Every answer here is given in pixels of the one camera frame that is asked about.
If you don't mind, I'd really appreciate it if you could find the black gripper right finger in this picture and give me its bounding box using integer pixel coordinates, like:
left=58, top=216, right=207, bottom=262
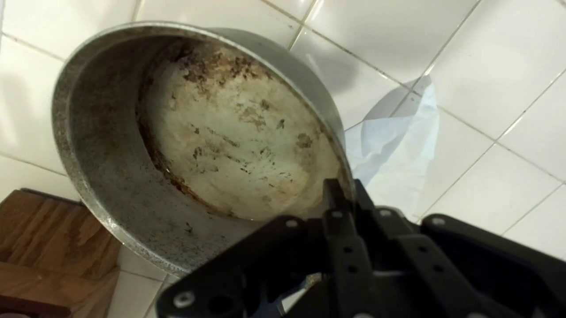
left=352, top=179, right=566, bottom=318

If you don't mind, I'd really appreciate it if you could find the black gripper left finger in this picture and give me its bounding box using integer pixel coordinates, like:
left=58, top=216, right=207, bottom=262
left=154, top=177, right=386, bottom=318

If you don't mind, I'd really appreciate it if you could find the worn aluminium pot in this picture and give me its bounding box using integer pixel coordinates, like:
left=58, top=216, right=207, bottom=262
left=50, top=20, right=356, bottom=280

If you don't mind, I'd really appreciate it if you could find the white crumpled cloth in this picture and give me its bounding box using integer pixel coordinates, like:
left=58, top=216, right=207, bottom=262
left=343, top=78, right=442, bottom=216

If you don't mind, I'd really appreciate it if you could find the wooden knife block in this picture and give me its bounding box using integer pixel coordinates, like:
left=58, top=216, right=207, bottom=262
left=0, top=188, right=124, bottom=318

